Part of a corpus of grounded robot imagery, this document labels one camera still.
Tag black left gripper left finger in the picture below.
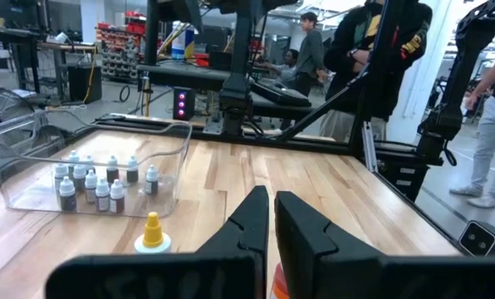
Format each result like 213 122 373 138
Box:
195 185 271 299

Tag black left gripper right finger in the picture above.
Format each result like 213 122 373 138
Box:
274 190 384 299

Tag small red dropper bottle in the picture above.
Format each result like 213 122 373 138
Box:
109 179 125 214

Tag small blue dropper bottle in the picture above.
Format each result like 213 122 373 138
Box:
54 163 69 188

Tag squeeze bottle coral red cap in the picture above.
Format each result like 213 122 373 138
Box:
270 262 291 299

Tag orange squeeze bottle yellow cap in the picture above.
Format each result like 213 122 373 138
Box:
133 211 173 254

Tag clear plastic bin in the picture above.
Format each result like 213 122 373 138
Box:
0 108 194 219

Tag black controller box white labels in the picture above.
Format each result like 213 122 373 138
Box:
375 141 444 203

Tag black keyboard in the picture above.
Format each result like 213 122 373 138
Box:
251 81 313 108

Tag computer tower red lights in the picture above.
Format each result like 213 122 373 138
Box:
172 86 197 122

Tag person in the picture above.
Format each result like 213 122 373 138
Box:
317 0 434 145
448 37 495 208
255 48 301 86
295 11 327 99

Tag grey workstation cart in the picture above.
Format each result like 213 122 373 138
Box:
135 61 315 121

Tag blue white yellow container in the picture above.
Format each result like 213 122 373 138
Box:
171 25 195 61

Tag black computer case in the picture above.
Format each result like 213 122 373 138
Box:
67 64 103 104

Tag storage shelf with bins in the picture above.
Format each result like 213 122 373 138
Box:
96 22 147 82

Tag black cart pole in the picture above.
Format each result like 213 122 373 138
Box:
144 0 162 67

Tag silver frame bracket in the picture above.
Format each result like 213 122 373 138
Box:
361 120 380 174

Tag black table-level camera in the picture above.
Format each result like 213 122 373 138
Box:
458 219 495 257

